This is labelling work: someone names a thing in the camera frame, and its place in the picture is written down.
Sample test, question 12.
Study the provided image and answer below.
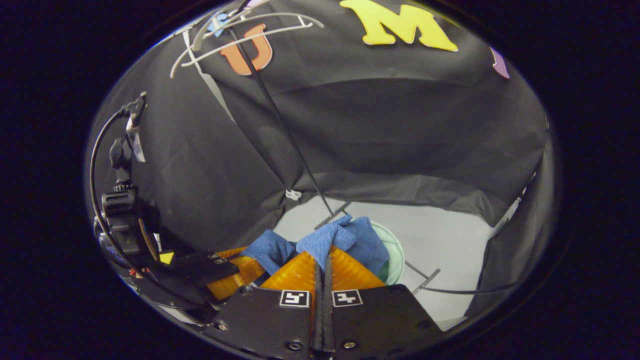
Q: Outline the black clothes rack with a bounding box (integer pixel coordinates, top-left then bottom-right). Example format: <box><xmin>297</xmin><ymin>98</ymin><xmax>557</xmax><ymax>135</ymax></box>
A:
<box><xmin>227</xmin><ymin>25</ymin><xmax>521</xmax><ymax>296</ymax></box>

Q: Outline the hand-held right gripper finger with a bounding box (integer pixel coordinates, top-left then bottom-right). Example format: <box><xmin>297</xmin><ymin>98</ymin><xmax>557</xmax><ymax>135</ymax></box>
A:
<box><xmin>200</xmin><ymin>251</ymin><xmax>325</xmax><ymax>360</ymax></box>
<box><xmin>324</xmin><ymin>245</ymin><xmax>445</xmax><ymax>360</ymax></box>

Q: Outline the black backdrop cloth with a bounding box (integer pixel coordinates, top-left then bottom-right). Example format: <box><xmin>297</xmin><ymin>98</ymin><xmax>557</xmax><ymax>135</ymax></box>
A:
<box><xmin>85</xmin><ymin>0</ymin><xmax>556</xmax><ymax>321</ymax></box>

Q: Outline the black cable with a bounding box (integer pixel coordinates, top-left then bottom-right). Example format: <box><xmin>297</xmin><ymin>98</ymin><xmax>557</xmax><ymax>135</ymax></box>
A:
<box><xmin>89</xmin><ymin>107</ymin><xmax>138</xmax><ymax>251</ymax></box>

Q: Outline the white plastic hanger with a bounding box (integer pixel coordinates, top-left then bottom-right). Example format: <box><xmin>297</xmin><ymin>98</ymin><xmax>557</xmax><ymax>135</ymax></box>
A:
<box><xmin>170</xmin><ymin>15</ymin><xmax>241</xmax><ymax>79</ymax></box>
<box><xmin>181</xmin><ymin>11</ymin><xmax>325</xmax><ymax>68</ymax></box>

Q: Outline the blue corduroy jacket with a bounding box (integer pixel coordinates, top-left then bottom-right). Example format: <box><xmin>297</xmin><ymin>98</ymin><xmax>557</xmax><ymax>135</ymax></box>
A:
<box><xmin>241</xmin><ymin>215</ymin><xmax>391</xmax><ymax>276</ymax></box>

